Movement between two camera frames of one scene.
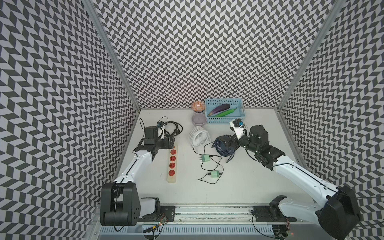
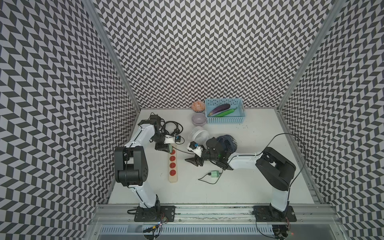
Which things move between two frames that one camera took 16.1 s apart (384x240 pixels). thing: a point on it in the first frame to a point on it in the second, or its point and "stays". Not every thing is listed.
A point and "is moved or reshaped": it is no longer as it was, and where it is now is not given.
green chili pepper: (226, 112) stays
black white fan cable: (204, 149) is moved or reshaped
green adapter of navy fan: (215, 174) stays
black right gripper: (233, 139) to (194, 161)
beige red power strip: (172, 164) stays
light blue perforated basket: (222, 111) stays
